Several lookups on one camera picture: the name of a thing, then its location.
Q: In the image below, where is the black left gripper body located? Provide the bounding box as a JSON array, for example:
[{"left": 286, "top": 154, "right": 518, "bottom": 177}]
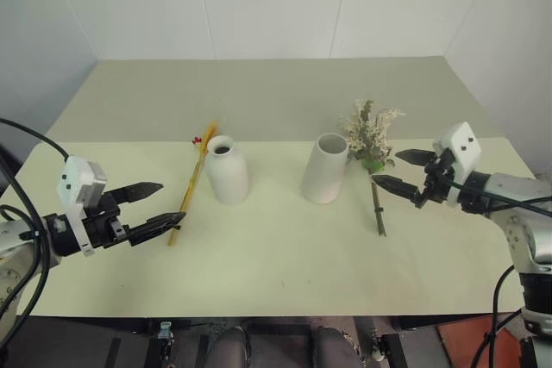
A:
[{"left": 81, "top": 193, "right": 130, "bottom": 250}]

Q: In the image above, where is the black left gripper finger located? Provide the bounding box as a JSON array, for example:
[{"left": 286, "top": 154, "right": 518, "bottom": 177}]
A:
[
  {"left": 104, "top": 182, "right": 165, "bottom": 205},
  {"left": 124, "top": 211, "right": 187, "bottom": 247}
]

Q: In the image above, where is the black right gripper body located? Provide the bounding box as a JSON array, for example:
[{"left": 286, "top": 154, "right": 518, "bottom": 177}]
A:
[{"left": 412, "top": 147, "right": 457, "bottom": 209}]

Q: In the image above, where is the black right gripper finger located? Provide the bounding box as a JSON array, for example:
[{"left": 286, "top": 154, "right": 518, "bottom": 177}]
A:
[
  {"left": 394, "top": 148, "right": 436, "bottom": 167},
  {"left": 371, "top": 174, "right": 420, "bottom": 201}
]

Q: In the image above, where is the white cylindrical vase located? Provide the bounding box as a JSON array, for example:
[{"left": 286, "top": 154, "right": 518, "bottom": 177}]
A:
[{"left": 299, "top": 132, "right": 349, "bottom": 205}]

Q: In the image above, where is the white bottle-shaped vase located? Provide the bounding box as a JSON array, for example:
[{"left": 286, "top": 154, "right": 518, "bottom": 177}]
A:
[{"left": 205, "top": 134, "right": 250, "bottom": 205}]

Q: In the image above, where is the white green dried flower bouquet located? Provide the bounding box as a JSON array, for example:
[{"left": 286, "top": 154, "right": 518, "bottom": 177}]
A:
[{"left": 337, "top": 98, "right": 407, "bottom": 238}]

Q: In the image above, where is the yellow dried wheat stalk bundle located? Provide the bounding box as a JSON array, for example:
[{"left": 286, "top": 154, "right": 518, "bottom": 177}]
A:
[{"left": 166, "top": 118, "right": 222, "bottom": 247}]

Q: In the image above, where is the pale green table mat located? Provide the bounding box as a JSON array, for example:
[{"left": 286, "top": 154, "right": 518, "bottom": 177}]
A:
[{"left": 11, "top": 136, "right": 541, "bottom": 318}]

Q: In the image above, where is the dark rounded shape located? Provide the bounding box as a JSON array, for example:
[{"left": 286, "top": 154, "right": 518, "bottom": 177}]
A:
[{"left": 206, "top": 326, "right": 251, "bottom": 368}]

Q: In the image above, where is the red floor mat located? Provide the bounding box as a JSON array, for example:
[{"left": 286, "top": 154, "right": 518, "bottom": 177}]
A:
[{"left": 435, "top": 314, "right": 527, "bottom": 368}]

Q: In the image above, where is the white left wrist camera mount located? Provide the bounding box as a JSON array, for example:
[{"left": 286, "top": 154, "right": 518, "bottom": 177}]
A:
[{"left": 55, "top": 154, "right": 108, "bottom": 259}]

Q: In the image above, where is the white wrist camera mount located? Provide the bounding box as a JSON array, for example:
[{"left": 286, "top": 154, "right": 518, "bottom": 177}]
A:
[
  {"left": 55, "top": 154, "right": 108, "bottom": 259},
  {"left": 432, "top": 122, "right": 482, "bottom": 206}
]

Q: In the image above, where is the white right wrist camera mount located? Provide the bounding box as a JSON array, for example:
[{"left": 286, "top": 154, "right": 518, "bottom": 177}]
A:
[{"left": 432, "top": 122, "right": 482, "bottom": 206}]

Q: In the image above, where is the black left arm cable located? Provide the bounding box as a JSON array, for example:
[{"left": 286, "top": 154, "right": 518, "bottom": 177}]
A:
[{"left": 0, "top": 116, "right": 72, "bottom": 321}]

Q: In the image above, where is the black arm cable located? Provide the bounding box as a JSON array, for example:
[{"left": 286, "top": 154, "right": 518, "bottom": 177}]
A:
[
  {"left": 448, "top": 180, "right": 552, "bottom": 368},
  {"left": 0, "top": 116, "right": 72, "bottom": 321}
]

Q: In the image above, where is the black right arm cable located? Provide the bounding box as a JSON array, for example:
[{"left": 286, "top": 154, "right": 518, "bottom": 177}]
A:
[{"left": 448, "top": 180, "right": 552, "bottom": 368}]

